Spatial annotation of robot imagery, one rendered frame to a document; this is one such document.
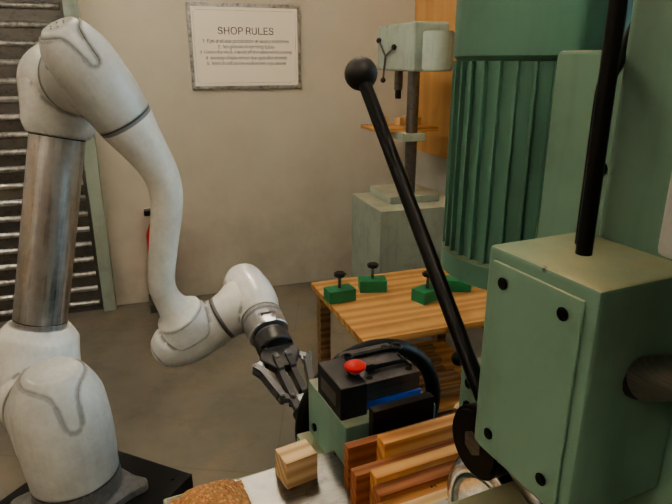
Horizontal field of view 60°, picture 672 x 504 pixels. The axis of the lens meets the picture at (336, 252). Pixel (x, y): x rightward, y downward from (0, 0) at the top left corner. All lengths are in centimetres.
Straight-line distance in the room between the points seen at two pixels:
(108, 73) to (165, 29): 246
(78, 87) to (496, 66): 71
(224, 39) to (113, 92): 250
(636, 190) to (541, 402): 14
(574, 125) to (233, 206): 324
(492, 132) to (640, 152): 18
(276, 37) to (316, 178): 87
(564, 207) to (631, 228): 10
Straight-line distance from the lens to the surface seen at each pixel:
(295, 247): 380
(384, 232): 291
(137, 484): 123
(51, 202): 122
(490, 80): 56
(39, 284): 124
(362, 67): 63
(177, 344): 129
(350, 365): 79
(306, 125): 367
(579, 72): 50
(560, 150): 51
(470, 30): 57
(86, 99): 107
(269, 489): 79
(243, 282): 129
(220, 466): 231
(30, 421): 111
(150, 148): 110
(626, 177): 41
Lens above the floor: 141
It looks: 18 degrees down
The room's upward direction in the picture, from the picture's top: straight up
